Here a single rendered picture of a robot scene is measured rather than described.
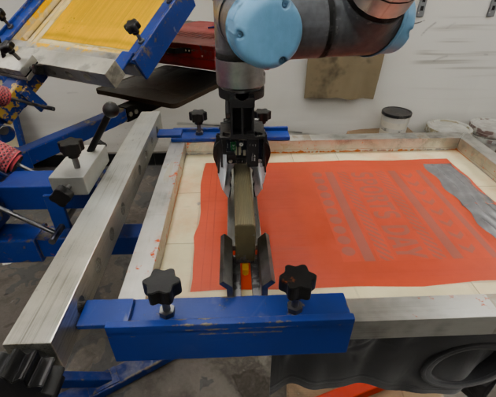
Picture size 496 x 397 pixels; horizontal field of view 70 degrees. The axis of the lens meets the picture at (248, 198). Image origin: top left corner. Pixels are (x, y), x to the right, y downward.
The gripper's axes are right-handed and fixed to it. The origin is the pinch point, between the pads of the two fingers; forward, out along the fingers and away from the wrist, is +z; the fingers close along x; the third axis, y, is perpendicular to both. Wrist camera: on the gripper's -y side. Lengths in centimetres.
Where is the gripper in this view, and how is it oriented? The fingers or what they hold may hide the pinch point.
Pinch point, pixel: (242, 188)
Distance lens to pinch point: 67.3
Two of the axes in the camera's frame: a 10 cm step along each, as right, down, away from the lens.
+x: 10.0, -0.2, 0.4
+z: 0.0, 8.3, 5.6
